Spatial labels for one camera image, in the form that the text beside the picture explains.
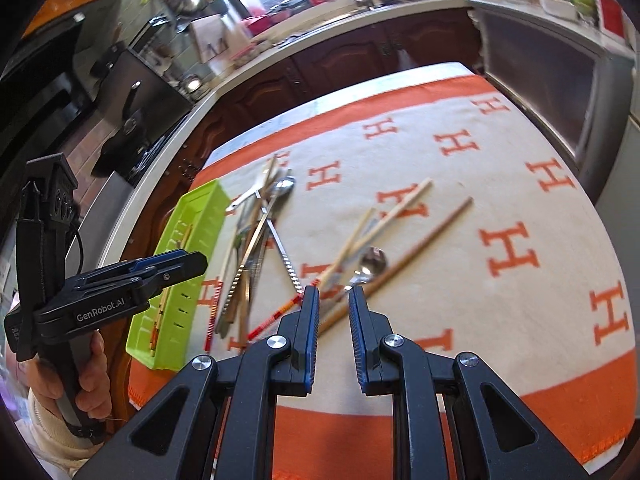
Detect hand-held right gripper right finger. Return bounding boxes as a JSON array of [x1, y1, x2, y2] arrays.
[[348, 285, 591, 480]]

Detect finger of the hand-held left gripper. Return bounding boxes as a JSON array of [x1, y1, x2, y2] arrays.
[[80, 249, 188, 288], [132, 252, 208, 306]]

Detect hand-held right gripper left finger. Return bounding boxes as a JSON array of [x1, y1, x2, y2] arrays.
[[72, 285, 321, 480]]

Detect green plastic cutlery tray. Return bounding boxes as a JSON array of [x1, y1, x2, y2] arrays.
[[125, 179, 231, 372]]

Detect light wooden chopstick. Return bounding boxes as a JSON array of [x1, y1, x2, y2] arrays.
[[252, 155, 279, 211], [236, 275, 253, 351], [315, 178, 433, 286], [320, 207, 377, 291]]

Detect twisted handle steel spoon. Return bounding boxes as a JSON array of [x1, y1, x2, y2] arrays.
[[265, 217, 305, 295]]

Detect small steel spoon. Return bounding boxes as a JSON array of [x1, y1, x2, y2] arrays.
[[340, 246, 389, 296]]

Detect brown wooden chopstick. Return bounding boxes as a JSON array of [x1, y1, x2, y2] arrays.
[[317, 196, 475, 335]]

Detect person's left forearm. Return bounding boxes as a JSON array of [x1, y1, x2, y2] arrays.
[[22, 392, 108, 480]]

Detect person's left hand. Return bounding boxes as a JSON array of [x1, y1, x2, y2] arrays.
[[25, 332, 108, 428]]

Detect black frying pan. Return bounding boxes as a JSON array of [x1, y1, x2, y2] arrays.
[[97, 80, 151, 176]]

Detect orange cream printed blanket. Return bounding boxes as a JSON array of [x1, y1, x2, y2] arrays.
[[127, 74, 630, 480]]

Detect black gas stove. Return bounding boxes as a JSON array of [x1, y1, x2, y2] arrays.
[[92, 47, 196, 181]]

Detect black range hood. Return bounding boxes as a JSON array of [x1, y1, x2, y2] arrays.
[[0, 20, 96, 171]]

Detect white board stand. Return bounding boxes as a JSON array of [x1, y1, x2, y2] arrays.
[[192, 15, 251, 78]]

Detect brown wooden base cabinets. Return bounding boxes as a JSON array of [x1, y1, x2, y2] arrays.
[[125, 7, 483, 261]]

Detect white kitchen countertop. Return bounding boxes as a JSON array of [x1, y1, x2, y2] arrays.
[[65, 0, 640, 281]]

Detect stainless steel appliance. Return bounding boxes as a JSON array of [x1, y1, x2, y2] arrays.
[[475, 7, 636, 181]]

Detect red box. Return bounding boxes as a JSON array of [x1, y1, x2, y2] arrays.
[[597, 0, 628, 41]]

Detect black cable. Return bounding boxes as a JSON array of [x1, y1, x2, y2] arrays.
[[70, 227, 86, 278]]

